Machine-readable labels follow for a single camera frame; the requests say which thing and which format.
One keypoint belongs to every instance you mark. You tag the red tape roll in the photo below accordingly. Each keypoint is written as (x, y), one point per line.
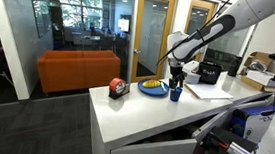
(113, 84)

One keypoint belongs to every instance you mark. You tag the orange sofa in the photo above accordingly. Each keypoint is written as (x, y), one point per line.
(77, 71)

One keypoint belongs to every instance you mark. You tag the wall mounted glass board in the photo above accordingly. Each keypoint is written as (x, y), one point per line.
(39, 11)

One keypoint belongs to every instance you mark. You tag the grey open cabinet door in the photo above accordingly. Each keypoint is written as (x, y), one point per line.
(221, 116)

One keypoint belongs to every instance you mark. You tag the blue and white box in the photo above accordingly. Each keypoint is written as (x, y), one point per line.
(257, 122)

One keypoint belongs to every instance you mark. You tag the black fabric basket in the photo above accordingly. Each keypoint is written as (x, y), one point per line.
(209, 75)

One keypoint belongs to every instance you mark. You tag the white paper pad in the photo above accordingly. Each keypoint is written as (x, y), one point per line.
(209, 92)

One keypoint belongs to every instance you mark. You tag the white flat box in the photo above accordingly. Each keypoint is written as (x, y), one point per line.
(261, 78)

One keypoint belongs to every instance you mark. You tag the black tape dispenser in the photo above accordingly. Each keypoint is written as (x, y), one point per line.
(123, 94)

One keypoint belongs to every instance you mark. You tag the blue round plate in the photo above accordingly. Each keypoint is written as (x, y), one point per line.
(153, 90)

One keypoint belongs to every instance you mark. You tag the white round container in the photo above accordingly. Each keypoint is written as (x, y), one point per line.
(193, 79)

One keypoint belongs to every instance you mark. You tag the light blue toy fork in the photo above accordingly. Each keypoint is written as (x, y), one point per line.
(162, 86)

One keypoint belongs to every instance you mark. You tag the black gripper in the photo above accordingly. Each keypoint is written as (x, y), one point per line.
(176, 69)

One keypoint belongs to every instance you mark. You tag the black tumbler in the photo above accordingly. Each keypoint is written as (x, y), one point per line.
(234, 67)

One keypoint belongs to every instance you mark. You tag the blue plastic cup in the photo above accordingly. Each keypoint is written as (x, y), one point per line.
(175, 96)

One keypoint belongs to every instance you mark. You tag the white open cabinet door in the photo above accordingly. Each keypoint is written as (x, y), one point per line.
(151, 153)

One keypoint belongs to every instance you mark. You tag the yellow toy bread loaf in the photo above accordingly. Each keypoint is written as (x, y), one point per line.
(151, 84)

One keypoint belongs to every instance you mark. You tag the open cardboard box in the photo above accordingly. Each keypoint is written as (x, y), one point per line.
(254, 83)

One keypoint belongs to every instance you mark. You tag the silver metal clamp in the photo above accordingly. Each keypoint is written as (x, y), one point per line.
(239, 153)

